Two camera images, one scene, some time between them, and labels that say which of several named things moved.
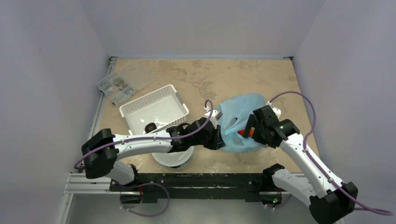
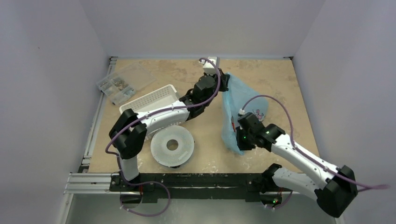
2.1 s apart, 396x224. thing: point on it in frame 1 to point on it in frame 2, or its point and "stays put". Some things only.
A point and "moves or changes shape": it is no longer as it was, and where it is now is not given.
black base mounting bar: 196,188 stays put
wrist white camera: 216,115 to 208,67
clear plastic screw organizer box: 121,84 stays put
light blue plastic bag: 235,109 moves or changes shape
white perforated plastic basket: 163,107 stays put
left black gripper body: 210,141 to 222,88
